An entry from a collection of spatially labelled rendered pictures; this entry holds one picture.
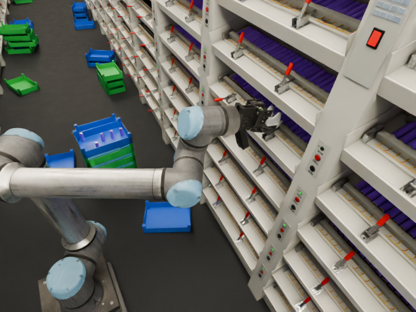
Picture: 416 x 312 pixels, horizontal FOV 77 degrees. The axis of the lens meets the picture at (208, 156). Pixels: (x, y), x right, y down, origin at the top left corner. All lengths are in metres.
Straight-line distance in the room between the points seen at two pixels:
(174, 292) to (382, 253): 1.11
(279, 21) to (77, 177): 0.70
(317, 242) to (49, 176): 0.84
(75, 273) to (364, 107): 1.18
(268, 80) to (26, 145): 0.81
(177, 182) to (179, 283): 1.02
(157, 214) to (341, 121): 1.41
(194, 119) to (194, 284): 1.13
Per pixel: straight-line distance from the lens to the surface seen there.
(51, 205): 1.15
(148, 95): 2.63
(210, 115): 0.72
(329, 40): 0.73
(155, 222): 1.81
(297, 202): 0.91
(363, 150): 0.73
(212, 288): 1.63
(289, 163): 0.90
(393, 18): 0.62
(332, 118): 0.72
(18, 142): 1.01
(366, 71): 0.65
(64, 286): 1.30
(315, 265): 1.14
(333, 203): 0.84
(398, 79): 0.63
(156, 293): 1.62
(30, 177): 0.85
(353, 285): 0.96
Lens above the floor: 1.53
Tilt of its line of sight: 44 degrees down
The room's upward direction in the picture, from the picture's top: 5 degrees clockwise
